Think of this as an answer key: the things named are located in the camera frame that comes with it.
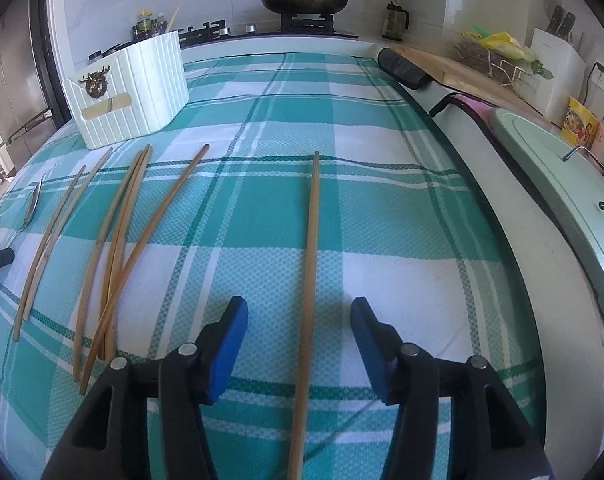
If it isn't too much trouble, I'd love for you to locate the yellow plastic bag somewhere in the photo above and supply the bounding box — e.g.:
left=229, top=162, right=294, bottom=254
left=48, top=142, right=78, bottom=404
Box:
left=482, top=31, right=538, bottom=62

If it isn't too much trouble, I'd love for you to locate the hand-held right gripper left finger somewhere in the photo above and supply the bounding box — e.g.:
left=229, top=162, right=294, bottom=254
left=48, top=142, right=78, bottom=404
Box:
left=41, top=296, right=249, bottom=480

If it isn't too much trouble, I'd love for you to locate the metal spoon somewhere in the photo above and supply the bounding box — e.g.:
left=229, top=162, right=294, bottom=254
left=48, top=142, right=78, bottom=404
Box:
left=19, top=174, right=44, bottom=235

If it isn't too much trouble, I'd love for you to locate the white ribbed storage box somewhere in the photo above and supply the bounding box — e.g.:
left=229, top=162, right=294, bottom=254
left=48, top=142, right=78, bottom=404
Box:
left=63, top=30, right=191, bottom=150

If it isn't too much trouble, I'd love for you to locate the steel refrigerator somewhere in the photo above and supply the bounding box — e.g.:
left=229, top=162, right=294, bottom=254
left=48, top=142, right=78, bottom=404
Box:
left=0, top=0, right=58, bottom=173

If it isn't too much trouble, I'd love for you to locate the row of spice jars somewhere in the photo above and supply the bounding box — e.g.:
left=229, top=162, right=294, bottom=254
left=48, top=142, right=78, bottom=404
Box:
left=87, top=41, right=125, bottom=62

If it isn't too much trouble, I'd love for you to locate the yellow snack packet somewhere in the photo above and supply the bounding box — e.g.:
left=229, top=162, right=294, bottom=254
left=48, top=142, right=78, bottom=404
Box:
left=560, top=97, right=601, bottom=147

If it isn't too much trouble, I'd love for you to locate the white knife block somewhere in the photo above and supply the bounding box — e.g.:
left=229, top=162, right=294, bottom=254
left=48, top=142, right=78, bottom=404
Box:
left=528, top=4, right=587, bottom=122

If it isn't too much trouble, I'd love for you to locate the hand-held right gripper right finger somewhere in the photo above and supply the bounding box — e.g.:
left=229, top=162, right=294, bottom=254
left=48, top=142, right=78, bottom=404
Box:
left=351, top=297, right=553, bottom=480

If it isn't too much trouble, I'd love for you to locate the teal checked cloth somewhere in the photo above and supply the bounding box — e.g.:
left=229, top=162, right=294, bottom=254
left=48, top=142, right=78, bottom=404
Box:
left=0, top=52, right=538, bottom=480

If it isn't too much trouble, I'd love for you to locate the black rolled mat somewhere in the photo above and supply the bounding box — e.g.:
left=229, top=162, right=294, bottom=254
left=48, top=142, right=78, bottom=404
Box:
left=376, top=47, right=435, bottom=90

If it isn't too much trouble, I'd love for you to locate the wooden cutting board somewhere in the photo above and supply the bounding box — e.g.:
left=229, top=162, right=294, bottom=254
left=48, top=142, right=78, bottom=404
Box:
left=392, top=43, right=543, bottom=112

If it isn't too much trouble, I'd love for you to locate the glass press kettle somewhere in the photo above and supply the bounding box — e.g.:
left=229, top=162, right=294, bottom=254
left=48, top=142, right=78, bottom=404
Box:
left=383, top=1, right=409, bottom=42

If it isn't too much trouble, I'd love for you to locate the black door frame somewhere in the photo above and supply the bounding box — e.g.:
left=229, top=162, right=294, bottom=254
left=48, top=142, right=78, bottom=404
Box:
left=31, top=0, right=67, bottom=123

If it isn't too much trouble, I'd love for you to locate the black gas hob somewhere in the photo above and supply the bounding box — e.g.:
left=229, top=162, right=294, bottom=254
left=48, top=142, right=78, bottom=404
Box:
left=178, top=12, right=359, bottom=42

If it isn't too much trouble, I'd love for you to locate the wire dish rack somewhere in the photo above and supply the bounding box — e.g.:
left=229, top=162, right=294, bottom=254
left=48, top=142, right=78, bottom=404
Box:
left=454, top=32, right=553, bottom=95

